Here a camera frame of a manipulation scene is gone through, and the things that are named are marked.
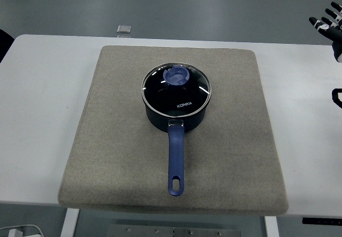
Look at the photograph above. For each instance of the grey metal plate with screws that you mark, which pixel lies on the grey metal plate with screws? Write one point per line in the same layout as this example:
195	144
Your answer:
147	231

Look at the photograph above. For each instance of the small silver square floor plate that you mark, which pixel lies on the small silver square floor plate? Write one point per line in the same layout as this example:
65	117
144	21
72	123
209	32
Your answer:
124	29

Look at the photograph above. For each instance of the white power adapter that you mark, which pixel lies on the white power adapter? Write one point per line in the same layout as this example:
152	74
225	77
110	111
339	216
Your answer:
15	233

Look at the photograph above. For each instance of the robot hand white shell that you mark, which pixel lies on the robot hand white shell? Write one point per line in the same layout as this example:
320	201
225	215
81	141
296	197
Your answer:
335	32

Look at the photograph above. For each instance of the white table leg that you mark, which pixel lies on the white table leg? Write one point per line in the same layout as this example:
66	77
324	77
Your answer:
272	227
70	223

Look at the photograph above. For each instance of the beige fabric mat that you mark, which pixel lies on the beige fabric mat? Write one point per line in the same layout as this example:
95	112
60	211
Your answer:
120	140

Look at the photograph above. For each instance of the glass pot lid blue knob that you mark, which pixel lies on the glass pot lid blue knob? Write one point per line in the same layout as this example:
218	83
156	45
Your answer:
175	98

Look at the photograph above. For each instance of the black table control panel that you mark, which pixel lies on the black table control panel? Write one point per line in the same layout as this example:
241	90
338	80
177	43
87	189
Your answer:
320	221

